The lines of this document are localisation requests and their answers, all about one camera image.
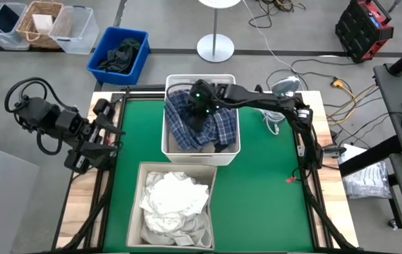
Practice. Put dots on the smooth white shirt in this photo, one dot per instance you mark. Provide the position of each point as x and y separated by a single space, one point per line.
176 194

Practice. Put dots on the blue plaid shirt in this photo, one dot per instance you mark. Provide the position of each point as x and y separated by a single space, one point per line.
183 123

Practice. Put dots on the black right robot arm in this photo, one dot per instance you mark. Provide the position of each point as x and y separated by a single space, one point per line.
275 104

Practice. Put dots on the clear plastic bag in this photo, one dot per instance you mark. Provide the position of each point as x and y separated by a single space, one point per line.
366 176

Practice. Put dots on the dark rectangular box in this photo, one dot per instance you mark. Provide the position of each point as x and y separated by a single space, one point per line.
5 17

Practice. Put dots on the white paper box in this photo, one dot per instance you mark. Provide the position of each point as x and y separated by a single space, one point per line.
42 23

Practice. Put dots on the white plastic laundry basket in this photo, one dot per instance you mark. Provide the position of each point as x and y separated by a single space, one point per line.
167 155

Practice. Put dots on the wicker basket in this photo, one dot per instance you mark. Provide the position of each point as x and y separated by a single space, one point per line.
26 31

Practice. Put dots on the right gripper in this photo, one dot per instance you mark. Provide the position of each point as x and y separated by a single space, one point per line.
201 98

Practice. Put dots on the red and black toolbox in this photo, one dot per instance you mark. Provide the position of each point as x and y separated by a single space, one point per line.
359 31

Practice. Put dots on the white round pedestal stand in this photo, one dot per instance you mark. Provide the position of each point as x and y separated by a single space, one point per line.
215 47

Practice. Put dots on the empty clear plastic bin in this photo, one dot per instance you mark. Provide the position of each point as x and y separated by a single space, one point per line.
75 30

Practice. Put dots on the blue plastic bin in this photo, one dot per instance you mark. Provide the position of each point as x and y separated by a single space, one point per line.
97 65

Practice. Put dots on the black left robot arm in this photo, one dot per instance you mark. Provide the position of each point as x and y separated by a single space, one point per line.
39 113

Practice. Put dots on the clear plastic bin with lid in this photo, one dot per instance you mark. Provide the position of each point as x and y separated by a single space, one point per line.
7 40

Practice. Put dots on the yellow power strip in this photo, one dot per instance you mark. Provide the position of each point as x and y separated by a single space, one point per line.
337 83

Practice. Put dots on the beige fabric storage bin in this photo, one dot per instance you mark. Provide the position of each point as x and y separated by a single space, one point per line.
134 211

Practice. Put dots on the grey-headed desk lamp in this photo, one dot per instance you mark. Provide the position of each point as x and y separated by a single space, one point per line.
285 84

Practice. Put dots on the green table mat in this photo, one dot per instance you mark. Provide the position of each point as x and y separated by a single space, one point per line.
257 197

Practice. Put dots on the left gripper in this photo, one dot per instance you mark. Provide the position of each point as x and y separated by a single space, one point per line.
90 134

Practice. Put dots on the black side table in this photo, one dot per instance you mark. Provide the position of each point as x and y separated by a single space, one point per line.
398 102

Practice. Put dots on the dark green garment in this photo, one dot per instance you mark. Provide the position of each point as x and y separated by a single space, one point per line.
121 56

